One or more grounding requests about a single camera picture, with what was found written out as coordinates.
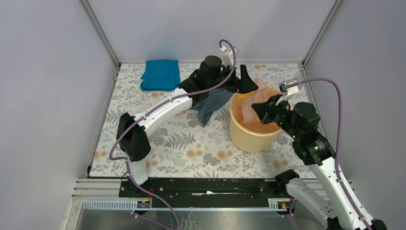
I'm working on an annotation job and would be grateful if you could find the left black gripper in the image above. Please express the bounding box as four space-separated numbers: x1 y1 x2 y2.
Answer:
207 64 258 94

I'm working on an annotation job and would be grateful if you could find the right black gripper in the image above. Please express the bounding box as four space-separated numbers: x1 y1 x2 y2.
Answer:
251 93 301 140

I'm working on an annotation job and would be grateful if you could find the pink plastic trash bag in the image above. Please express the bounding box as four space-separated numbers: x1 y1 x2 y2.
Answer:
233 78 283 134

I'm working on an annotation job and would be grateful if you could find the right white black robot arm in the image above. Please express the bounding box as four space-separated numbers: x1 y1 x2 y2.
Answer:
251 94 387 230

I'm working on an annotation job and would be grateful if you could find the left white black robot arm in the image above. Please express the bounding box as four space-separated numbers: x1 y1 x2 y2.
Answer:
116 56 258 197

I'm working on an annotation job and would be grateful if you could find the yellow round trash bin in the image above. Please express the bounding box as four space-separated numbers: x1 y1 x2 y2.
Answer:
229 86 282 152

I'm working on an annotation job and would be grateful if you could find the grey crumpled shirt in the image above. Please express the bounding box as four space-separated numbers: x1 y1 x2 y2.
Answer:
179 70 234 127

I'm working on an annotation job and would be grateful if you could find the folded blue cloth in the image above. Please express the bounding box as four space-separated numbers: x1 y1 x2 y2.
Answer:
140 59 180 92

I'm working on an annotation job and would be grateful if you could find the floral patterned table mat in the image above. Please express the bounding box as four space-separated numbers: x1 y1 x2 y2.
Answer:
88 64 314 178

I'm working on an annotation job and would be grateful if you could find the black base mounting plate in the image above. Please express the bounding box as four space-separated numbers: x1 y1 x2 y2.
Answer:
119 177 293 205

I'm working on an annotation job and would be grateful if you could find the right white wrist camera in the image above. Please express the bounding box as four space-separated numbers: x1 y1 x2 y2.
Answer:
276 80 299 105

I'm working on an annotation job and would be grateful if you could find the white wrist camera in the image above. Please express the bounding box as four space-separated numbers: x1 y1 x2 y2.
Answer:
220 45 234 68
276 80 299 105

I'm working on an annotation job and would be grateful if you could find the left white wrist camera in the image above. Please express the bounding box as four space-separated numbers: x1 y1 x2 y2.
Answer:
220 45 234 68

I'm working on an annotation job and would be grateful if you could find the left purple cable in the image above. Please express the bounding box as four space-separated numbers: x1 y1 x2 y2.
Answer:
109 39 237 230

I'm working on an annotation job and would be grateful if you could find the perforated metal cable rail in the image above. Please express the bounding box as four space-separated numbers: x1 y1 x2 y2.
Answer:
83 197 289 211

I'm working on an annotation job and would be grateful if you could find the right aluminium corner post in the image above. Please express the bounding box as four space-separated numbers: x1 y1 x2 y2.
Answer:
302 0 344 66

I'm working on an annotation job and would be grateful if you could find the aluminium corner post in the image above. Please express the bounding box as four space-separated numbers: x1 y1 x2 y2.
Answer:
302 0 344 66
79 0 121 69

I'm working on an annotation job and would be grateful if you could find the left aluminium corner post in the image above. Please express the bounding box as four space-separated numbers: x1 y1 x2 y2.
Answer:
79 0 121 69

